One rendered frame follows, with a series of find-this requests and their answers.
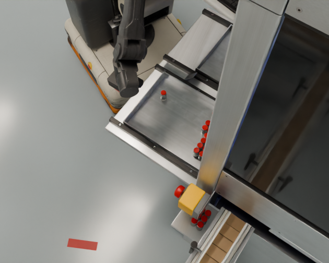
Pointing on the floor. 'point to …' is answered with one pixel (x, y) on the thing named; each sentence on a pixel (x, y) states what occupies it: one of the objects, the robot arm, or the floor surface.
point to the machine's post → (238, 82)
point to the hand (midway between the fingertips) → (127, 94)
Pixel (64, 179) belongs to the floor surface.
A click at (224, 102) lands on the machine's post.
